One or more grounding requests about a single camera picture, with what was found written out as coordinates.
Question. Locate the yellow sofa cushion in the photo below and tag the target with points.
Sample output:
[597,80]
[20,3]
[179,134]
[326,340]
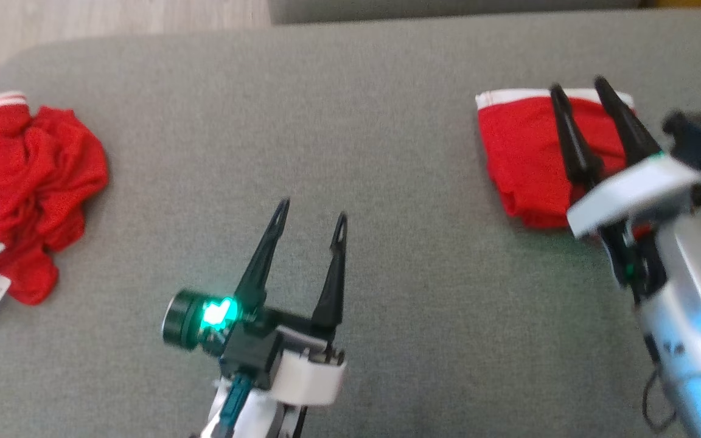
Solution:
[691,2]

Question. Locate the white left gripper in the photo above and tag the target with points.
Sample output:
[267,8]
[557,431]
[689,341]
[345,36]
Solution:
[311,377]

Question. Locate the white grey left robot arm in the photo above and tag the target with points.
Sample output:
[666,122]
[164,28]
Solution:
[259,417]

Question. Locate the red white basketball jersey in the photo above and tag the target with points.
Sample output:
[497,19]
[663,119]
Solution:
[34,176]

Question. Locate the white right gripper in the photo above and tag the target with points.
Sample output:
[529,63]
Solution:
[630,191]

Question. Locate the grey fabric sofa seat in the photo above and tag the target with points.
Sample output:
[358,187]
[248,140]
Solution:
[387,152]

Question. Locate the red basketball shorts white band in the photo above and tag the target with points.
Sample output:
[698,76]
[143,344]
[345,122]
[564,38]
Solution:
[527,158]

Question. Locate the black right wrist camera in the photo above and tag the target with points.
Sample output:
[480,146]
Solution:
[697,137]

